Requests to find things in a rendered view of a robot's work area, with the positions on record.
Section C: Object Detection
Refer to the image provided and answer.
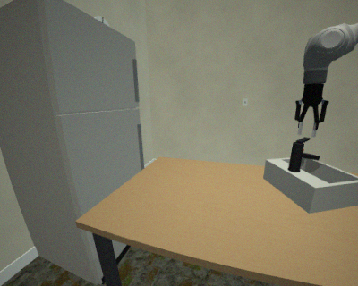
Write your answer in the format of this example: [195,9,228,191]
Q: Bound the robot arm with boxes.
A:
[303,23,358,84]

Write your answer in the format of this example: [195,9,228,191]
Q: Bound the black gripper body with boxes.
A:
[302,83,324,107]

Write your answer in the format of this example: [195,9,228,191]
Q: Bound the white sink basin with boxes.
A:
[263,158,358,214]

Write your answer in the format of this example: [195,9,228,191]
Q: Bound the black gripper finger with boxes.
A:
[295,99,309,135]
[311,99,329,137]

